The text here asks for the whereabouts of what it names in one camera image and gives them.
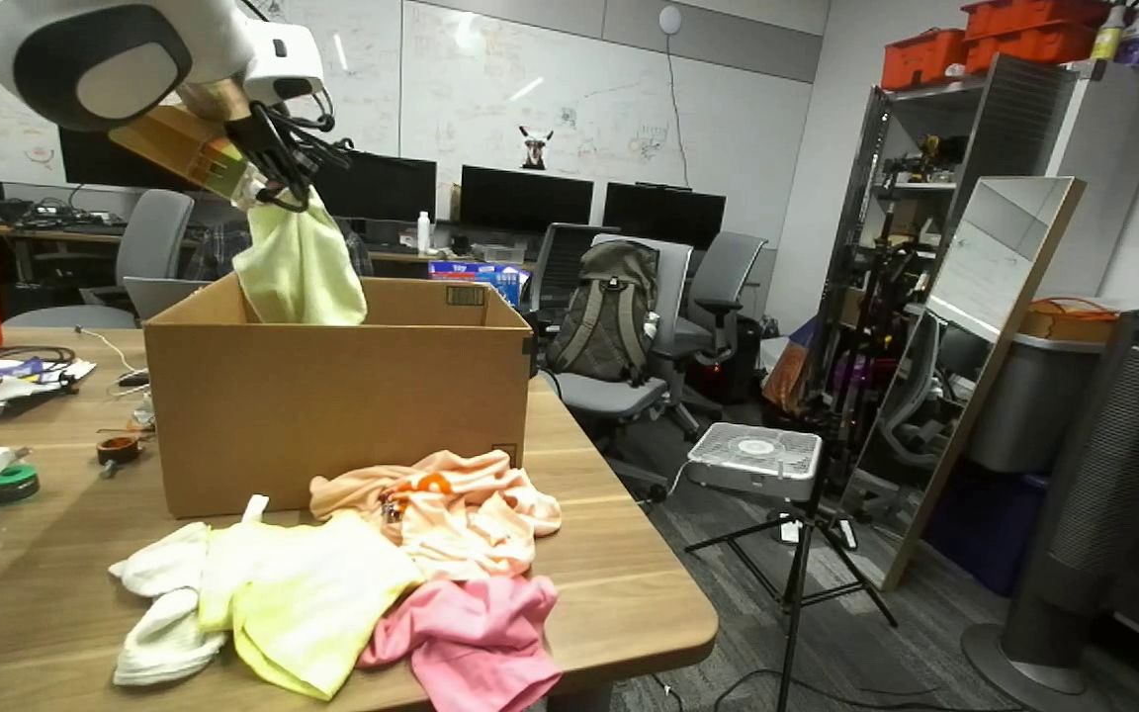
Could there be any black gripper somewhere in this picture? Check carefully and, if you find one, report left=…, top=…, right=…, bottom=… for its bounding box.
left=224, top=95, right=338, bottom=213

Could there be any pale yellow towel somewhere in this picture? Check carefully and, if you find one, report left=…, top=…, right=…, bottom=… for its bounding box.
left=230, top=186, right=371, bottom=331

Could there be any bright yellow cloth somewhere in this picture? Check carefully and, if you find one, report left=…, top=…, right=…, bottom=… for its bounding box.
left=195, top=511, right=427, bottom=704

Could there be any pink cloth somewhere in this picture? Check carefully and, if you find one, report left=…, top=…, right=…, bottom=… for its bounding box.
left=358, top=571, right=564, bottom=712

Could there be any brown cardboard box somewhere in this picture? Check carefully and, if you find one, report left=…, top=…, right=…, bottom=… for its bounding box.
left=141, top=272, right=536, bottom=524

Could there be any flat white box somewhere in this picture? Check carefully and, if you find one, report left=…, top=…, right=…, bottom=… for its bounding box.
left=684, top=420, right=827, bottom=508

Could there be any light grey office chair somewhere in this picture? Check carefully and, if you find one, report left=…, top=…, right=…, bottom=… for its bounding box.
left=0, top=186, right=196, bottom=331

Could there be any wooden desk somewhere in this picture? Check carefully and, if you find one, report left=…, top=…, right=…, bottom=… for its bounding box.
left=0, top=213, right=126, bottom=290

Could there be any blue snack bag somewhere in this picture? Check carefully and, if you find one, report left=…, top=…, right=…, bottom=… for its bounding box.
left=427, top=259, right=535, bottom=314

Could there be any dog picture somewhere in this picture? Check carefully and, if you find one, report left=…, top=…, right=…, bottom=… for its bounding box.
left=514, top=123, right=558, bottom=176

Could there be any dark mesh office chair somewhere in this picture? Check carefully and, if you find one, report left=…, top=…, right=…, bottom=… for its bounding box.
left=528, top=218, right=599, bottom=327

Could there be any small orange-brown roll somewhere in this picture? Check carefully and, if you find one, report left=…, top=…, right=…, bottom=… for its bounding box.
left=93, top=432, right=148, bottom=474

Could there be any stack of magazines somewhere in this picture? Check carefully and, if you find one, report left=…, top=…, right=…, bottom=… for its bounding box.
left=0, top=348, right=102, bottom=429

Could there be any olive backpack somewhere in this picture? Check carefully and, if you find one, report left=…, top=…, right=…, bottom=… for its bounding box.
left=545, top=238, right=663, bottom=388

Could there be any peach cloth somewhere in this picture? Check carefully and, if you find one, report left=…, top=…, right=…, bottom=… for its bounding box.
left=304, top=447, right=569, bottom=586

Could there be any green tape roll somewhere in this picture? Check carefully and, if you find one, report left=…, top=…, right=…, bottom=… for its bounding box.
left=0, top=461, right=42, bottom=508

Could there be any white cloth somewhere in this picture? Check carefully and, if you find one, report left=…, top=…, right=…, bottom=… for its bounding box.
left=106, top=490, right=274, bottom=693

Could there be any small orange bin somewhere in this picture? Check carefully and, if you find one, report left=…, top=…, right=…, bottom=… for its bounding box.
left=876, top=28, right=971, bottom=95

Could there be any black tripod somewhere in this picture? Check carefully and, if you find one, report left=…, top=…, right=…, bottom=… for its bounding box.
left=684, top=461, right=900, bottom=712

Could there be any metal shelf unit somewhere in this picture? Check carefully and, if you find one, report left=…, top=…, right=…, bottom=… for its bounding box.
left=813, top=51, right=1139, bottom=532

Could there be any wood framed whiteboard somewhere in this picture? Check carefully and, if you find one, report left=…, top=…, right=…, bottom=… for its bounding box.
left=883, top=176, right=1086, bottom=595

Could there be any large orange bin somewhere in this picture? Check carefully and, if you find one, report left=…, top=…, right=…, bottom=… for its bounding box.
left=961, top=0, right=1115, bottom=74

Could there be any grey trash bin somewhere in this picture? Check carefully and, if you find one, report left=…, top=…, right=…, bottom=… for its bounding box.
left=964, top=327, right=1104, bottom=480

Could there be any blue bin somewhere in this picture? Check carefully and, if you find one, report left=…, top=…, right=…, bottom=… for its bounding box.
left=925, top=461, right=1053, bottom=596

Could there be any orange tray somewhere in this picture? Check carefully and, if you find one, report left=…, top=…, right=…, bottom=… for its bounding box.
left=1017, top=293, right=1124, bottom=348

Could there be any tall grey cylinder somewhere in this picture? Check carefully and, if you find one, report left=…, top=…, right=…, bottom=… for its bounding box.
left=1001, top=306, right=1139, bottom=678

